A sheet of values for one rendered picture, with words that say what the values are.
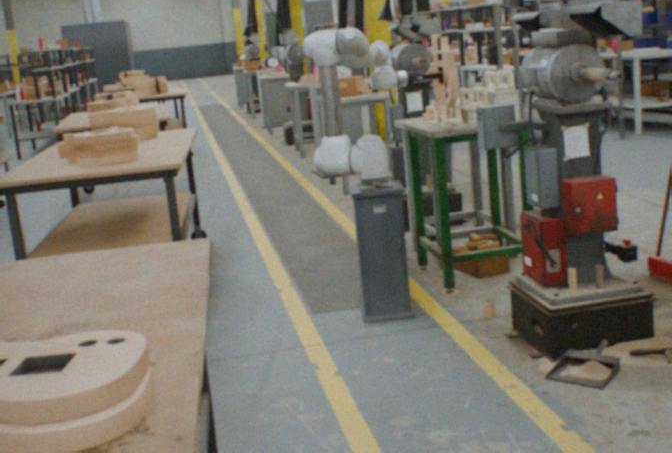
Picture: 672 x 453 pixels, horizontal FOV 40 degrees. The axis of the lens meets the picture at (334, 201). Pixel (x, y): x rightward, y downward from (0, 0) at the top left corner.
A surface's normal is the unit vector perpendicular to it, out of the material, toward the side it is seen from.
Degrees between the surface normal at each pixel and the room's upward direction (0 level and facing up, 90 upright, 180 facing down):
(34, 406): 90
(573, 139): 90
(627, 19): 90
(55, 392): 0
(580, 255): 90
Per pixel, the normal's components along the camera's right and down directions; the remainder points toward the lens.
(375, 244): 0.05, 0.18
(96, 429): 0.58, 0.10
